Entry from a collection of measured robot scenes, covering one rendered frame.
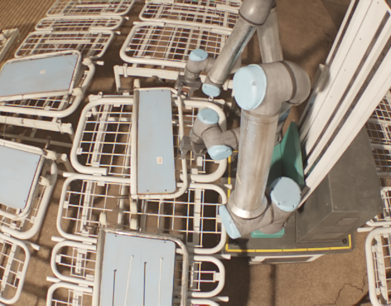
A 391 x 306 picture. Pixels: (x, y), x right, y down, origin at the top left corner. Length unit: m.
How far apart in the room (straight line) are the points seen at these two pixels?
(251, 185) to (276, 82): 0.39
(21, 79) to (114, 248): 1.46
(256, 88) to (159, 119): 1.16
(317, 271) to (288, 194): 1.12
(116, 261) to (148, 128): 0.79
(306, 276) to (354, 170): 0.93
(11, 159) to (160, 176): 0.92
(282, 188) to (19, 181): 1.39
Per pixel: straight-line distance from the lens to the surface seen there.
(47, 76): 2.33
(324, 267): 2.34
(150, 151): 1.78
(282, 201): 1.27
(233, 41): 1.36
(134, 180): 1.70
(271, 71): 0.84
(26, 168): 1.88
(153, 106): 1.96
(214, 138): 1.35
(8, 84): 2.47
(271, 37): 1.46
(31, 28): 4.14
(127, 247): 1.55
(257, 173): 1.03
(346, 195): 1.55
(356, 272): 2.48
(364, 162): 1.72
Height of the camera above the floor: 2.05
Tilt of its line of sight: 60 degrees down
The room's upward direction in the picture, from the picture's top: 4 degrees clockwise
